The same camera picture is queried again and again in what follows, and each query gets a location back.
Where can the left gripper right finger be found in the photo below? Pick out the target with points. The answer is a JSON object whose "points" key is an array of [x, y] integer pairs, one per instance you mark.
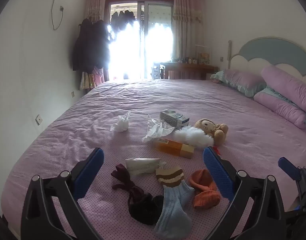
{"points": [[266, 220]]}

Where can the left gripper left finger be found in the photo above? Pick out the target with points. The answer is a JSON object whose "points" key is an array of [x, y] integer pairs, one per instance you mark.
{"points": [[39, 218]]}

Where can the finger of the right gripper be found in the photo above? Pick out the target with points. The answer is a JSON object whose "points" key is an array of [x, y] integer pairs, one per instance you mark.
{"points": [[292, 171]]}

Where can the orange knit sock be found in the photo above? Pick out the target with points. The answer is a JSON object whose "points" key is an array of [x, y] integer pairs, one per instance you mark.
{"points": [[206, 194]]}

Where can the dark red cloth strip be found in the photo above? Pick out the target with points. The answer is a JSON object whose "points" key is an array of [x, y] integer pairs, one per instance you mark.
{"points": [[126, 184]]}

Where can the blue brown striped sock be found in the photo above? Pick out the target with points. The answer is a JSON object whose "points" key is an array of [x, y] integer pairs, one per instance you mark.
{"points": [[174, 222]]}

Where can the tan kitty plush toy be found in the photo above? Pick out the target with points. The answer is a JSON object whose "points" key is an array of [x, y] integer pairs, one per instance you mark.
{"points": [[217, 131]]}

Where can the orange gold bottle box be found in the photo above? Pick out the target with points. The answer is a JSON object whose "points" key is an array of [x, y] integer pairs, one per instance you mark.
{"points": [[174, 148]]}

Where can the white fluffy fur piece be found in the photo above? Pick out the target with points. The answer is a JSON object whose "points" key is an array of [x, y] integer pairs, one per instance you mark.
{"points": [[194, 137]]}

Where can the black sock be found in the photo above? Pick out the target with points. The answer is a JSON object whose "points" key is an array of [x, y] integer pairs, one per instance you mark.
{"points": [[146, 209]]}

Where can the white drawstring cloth pouch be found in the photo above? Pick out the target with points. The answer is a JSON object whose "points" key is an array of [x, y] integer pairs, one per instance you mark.
{"points": [[136, 166]]}

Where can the white tissue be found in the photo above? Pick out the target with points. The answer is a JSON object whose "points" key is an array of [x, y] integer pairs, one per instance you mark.
{"points": [[122, 123]]}

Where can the grey blue cardboard box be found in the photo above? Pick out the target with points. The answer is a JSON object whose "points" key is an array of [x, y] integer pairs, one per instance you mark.
{"points": [[174, 119]]}

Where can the clear plastic wrapper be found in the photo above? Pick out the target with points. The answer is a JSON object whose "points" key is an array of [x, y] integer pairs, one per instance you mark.
{"points": [[156, 129]]}

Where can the folded pink quilt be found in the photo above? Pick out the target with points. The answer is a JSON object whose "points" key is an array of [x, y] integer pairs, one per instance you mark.
{"points": [[284, 94]]}

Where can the pink pillow with teal frill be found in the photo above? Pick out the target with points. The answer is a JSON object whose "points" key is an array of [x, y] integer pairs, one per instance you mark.
{"points": [[244, 82]]}

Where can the pink bed with sheet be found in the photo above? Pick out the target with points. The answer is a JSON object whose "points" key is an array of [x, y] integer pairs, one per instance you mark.
{"points": [[256, 139]]}

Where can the blue white cloud headboard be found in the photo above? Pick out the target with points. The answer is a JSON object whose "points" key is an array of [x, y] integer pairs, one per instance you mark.
{"points": [[274, 50]]}

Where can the wooden desk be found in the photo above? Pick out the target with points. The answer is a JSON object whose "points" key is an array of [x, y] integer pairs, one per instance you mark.
{"points": [[175, 70]]}

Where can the dark coats on rack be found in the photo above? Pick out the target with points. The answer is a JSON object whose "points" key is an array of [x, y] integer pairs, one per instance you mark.
{"points": [[91, 48]]}

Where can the right pink curtain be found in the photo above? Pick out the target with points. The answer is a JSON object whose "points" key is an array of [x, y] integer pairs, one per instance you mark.
{"points": [[187, 28]]}

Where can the pink curtain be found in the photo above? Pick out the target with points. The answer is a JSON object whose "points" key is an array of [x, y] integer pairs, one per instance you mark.
{"points": [[94, 10], [187, 28]]}

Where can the left pink curtain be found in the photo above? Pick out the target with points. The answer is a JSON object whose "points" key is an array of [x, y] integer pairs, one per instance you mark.
{"points": [[94, 10]]}

